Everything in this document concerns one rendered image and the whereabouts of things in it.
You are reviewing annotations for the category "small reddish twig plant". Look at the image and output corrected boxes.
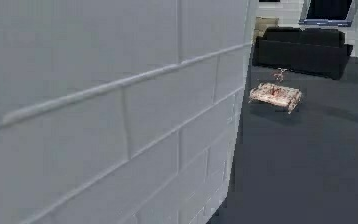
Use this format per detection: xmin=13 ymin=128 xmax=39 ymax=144
xmin=272 ymin=67 xmax=289 ymax=84

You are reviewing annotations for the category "tan cardboard box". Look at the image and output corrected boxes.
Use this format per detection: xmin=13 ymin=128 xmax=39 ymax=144
xmin=252 ymin=16 xmax=280 ymax=42

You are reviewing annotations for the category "black sofa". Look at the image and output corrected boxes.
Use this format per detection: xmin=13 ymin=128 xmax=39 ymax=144
xmin=252 ymin=26 xmax=354 ymax=81

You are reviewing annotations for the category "grey framed window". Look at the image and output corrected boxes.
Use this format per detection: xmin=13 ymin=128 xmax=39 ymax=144
xmin=298 ymin=0 xmax=358 ymax=28

